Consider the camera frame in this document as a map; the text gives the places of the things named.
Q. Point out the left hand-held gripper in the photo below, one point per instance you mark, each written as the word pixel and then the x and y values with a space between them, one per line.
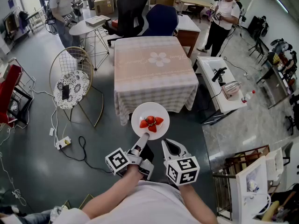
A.
pixel 116 161

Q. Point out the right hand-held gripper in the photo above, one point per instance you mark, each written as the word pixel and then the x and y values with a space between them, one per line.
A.
pixel 183 171

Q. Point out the red strawberry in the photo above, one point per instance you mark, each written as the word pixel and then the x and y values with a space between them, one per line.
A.
pixel 159 120
pixel 152 128
pixel 150 119
pixel 143 124

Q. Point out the white round plate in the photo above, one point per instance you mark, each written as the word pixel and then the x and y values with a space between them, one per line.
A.
pixel 149 108

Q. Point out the person's right forearm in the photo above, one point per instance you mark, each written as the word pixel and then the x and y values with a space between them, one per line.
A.
pixel 194 199

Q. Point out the person's left forearm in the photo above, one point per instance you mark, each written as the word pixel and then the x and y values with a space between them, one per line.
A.
pixel 109 195

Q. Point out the table with beige tablecloth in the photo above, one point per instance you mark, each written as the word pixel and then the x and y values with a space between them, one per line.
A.
pixel 140 83

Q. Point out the person's white shirt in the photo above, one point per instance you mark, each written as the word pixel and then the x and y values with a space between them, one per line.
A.
pixel 149 204

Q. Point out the white power strip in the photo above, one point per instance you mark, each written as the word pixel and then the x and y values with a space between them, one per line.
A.
pixel 63 142

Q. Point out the white display panel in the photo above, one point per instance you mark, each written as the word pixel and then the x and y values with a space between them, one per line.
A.
pixel 252 195

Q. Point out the clear bottle red cap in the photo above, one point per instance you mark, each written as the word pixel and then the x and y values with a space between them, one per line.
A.
pixel 247 97

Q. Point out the black smartphone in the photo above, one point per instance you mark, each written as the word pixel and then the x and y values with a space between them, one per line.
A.
pixel 65 92

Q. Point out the white plug adapter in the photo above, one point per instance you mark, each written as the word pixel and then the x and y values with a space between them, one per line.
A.
pixel 51 131

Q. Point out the white top side cabinet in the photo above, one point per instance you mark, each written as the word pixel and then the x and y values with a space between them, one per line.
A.
pixel 210 64

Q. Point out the black white floral cushion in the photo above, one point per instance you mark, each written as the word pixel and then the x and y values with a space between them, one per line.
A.
pixel 74 78

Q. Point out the blue office chair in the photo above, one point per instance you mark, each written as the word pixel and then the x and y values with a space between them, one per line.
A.
pixel 161 20

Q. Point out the wooden cabinet white top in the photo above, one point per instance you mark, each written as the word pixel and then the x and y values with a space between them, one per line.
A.
pixel 187 23

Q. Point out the round white side table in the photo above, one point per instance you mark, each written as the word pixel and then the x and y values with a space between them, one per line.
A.
pixel 79 29

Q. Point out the beige flat gift box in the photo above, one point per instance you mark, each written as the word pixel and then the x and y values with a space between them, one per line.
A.
pixel 94 21

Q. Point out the black office chair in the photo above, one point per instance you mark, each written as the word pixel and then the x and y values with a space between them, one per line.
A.
pixel 130 8

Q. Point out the brown cardboard box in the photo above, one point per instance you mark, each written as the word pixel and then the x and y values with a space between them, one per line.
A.
pixel 104 6

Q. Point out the red fabric stand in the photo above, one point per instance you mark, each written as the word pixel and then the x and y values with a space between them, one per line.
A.
pixel 9 83

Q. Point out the light wooden work table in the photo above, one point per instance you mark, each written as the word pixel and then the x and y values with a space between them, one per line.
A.
pixel 194 1

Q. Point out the small beige box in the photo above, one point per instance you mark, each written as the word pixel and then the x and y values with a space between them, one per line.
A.
pixel 3 74

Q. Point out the wooden frame rack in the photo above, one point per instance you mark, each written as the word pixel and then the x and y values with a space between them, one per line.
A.
pixel 247 154

